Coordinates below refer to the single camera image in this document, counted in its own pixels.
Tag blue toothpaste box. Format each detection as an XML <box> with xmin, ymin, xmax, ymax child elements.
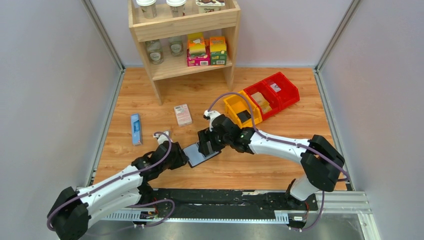
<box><xmin>130</xmin><ymin>113</ymin><xmax>143</xmax><ymax>146</ymax></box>

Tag dark credit card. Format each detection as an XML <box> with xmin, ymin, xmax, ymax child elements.
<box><xmin>236</xmin><ymin>110</ymin><xmax>252</xmax><ymax>124</ymax></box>

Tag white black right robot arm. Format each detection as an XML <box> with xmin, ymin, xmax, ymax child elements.
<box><xmin>197</xmin><ymin>113</ymin><xmax>345</xmax><ymax>201</ymax></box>

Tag glass jar left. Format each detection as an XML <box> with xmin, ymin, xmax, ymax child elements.
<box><xmin>145</xmin><ymin>39</ymin><xmax>164</xmax><ymax>65</ymax></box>

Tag chocolate pudding tub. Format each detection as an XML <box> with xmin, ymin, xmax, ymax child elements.
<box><xmin>195</xmin><ymin>0</ymin><xmax>225</xmax><ymax>14</ymax></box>

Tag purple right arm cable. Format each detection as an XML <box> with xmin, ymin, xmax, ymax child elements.
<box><xmin>206</xmin><ymin>92</ymin><xmax>350</xmax><ymax>232</ymax></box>

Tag green orange snack box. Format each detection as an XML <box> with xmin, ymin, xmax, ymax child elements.
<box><xmin>209</xmin><ymin>36</ymin><xmax>228</xmax><ymax>66</ymax></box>

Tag pink white card box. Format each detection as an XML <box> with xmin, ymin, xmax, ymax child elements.
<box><xmin>173</xmin><ymin>103</ymin><xmax>193</xmax><ymax>127</ymax></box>

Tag pink orange snack box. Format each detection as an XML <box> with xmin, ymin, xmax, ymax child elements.
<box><xmin>186</xmin><ymin>32</ymin><xmax>211</xmax><ymax>67</ymax></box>

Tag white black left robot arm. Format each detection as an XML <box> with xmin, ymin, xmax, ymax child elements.
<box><xmin>47</xmin><ymin>140</ymin><xmax>189</xmax><ymax>240</ymax></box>

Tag glass jar right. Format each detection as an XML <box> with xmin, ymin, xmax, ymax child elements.
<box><xmin>168</xmin><ymin>36</ymin><xmax>184</xmax><ymax>57</ymax></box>

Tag wooden two-tier shelf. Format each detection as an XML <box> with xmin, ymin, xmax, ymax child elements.
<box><xmin>127</xmin><ymin>0</ymin><xmax>241</xmax><ymax>105</ymax></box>

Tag white card in bin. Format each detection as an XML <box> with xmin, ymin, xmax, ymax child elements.
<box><xmin>269</xmin><ymin>83</ymin><xmax>281</xmax><ymax>93</ymax></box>

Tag white lidded cup middle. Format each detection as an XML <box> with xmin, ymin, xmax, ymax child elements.
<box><xmin>166</xmin><ymin>0</ymin><xmax>187</xmax><ymax>18</ymax></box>

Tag tan card in bin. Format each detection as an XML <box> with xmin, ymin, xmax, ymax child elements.
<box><xmin>251</xmin><ymin>92</ymin><xmax>272</xmax><ymax>114</ymax></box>

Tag white lidded cup left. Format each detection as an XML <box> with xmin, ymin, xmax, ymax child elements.
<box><xmin>136</xmin><ymin>0</ymin><xmax>157</xmax><ymax>19</ymax></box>

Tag yellow plastic bin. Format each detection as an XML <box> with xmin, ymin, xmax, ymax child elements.
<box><xmin>223</xmin><ymin>90</ymin><xmax>263</xmax><ymax>128</ymax></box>

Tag red plastic bin middle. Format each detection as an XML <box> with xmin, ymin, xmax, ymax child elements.
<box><xmin>243</xmin><ymin>81</ymin><xmax>280</xmax><ymax>121</ymax></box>

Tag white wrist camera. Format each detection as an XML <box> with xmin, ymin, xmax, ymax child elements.
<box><xmin>153</xmin><ymin>130</ymin><xmax>172</xmax><ymax>145</ymax></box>
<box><xmin>203</xmin><ymin>110</ymin><xmax>221</xmax><ymax>132</ymax></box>

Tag red plastic bin far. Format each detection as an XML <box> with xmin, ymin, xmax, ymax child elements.
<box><xmin>262</xmin><ymin>72</ymin><xmax>300</xmax><ymax>111</ymax></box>

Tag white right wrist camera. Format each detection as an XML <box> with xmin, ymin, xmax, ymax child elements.
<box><xmin>203</xmin><ymin>110</ymin><xmax>221</xmax><ymax>132</ymax></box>

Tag aluminium frame rail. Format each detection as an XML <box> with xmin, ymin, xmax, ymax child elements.
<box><xmin>59</xmin><ymin>187</ymin><xmax>372</xmax><ymax>240</ymax></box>

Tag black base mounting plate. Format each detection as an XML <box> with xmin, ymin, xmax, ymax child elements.
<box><xmin>138</xmin><ymin>188</ymin><xmax>319</xmax><ymax>220</ymax></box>

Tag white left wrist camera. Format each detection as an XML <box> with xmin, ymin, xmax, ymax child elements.
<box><xmin>153</xmin><ymin>130</ymin><xmax>172</xmax><ymax>145</ymax></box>

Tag white lidded cup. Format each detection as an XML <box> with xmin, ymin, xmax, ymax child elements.
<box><xmin>166</xmin><ymin>0</ymin><xmax>187</xmax><ymax>18</ymax></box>
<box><xmin>136</xmin><ymin>0</ymin><xmax>157</xmax><ymax>19</ymax></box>

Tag black leather card holder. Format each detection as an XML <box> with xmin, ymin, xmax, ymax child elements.
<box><xmin>183</xmin><ymin>142</ymin><xmax>221</xmax><ymax>168</ymax></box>

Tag glass jar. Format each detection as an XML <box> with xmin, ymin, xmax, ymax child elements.
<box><xmin>145</xmin><ymin>39</ymin><xmax>164</xmax><ymax>65</ymax></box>
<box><xmin>168</xmin><ymin>36</ymin><xmax>184</xmax><ymax>57</ymax></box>

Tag red plastic bin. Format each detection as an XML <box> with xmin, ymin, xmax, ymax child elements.
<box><xmin>243</xmin><ymin>81</ymin><xmax>280</xmax><ymax>121</ymax></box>
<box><xmin>262</xmin><ymin>72</ymin><xmax>300</xmax><ymax>111</ymax></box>

